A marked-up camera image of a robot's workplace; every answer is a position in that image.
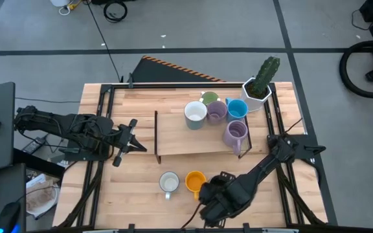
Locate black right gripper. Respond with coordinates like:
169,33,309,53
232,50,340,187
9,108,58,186
198,172,253,228

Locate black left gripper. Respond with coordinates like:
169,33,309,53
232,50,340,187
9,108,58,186
111,118,148,168

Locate yellow-orange faceted mug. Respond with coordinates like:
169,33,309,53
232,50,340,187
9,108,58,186
185,170,207,201

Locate white blue patterned mug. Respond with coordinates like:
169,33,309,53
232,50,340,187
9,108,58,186
159,171,181,200

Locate grey mug white interior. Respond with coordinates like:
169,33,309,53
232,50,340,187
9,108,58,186
183,100,209,131

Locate purple ribbed mug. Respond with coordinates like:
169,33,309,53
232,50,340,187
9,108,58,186
222,120,249,157
206,100,229,126

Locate green mug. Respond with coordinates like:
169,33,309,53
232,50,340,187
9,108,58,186
199,91,220,106

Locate wooden shelf riser black legs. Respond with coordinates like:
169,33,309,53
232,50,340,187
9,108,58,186
153,109,253,164

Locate black ramp orange stripes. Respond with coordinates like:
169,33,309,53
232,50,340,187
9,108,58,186
130,55,226,83

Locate white plate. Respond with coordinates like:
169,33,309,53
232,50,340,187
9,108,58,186
25,183,60,217

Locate black power adapter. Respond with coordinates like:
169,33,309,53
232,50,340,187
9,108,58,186
21,139,47,155

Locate white hexagonal planter pot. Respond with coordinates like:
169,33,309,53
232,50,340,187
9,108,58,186
239,76,273,113

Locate brown crumpled paper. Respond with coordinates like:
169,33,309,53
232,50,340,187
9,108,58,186
26,186,56,211

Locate green cactus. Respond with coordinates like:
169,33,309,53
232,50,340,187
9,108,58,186
250,56,281,98

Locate black computer mouse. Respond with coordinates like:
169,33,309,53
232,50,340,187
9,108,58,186
0,201,22,233

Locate white bucket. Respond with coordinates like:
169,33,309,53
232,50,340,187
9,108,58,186
49,0,73,8

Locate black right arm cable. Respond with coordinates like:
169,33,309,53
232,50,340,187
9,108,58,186
180,202,204,229

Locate thin black floor cable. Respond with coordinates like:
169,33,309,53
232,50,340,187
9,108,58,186
14,96,81,104

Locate black metal table frame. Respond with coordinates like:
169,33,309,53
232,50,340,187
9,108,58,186
52,82,329,233

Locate long black floor cable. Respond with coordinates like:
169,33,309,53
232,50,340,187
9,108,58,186
82,0,123,82

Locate coiled black cable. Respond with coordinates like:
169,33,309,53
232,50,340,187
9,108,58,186
103,1,128,23

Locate black vacuum hose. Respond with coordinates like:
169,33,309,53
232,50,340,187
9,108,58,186
339,40,373,99

